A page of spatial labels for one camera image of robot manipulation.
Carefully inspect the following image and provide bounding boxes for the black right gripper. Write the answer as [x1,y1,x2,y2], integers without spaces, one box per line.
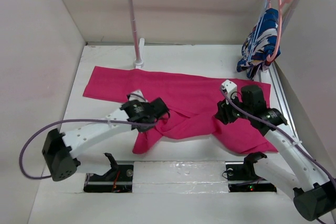
[214,91,253,125]

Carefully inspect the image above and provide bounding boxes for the pink trousers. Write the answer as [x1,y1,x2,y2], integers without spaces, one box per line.
[83,66,276,154]

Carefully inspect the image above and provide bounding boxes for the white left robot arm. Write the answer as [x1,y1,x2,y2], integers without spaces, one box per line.
[42,98,170,182]

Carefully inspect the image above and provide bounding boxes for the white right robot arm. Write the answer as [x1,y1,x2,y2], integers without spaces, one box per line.
[215,80,335,222]

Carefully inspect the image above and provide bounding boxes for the pink plastic hanger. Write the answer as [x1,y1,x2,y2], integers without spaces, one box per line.
[266,0,292,64]

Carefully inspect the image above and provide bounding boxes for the blue patterned garment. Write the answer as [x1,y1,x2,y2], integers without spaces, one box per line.
[236,8,278,80]

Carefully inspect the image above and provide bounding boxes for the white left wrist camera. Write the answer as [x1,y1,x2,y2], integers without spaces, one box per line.
[129,90,146,102]

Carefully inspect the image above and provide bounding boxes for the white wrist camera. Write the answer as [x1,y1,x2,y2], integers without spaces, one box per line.
[129,90,146,102]
[220,80,237,99]

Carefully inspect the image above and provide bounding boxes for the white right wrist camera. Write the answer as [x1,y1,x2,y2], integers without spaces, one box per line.
[220,80,237,99]

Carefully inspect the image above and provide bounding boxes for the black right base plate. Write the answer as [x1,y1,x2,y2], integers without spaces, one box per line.
[222,162,277,193]

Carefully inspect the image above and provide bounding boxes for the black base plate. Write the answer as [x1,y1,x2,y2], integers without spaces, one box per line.
[83,163,134,193]
[222,162,277,193]

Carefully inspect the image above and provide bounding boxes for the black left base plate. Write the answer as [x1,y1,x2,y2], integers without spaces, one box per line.
[83,163,134,193]

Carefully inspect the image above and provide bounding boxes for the blue wire hanger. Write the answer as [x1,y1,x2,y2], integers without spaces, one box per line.
[248,0,271,62]

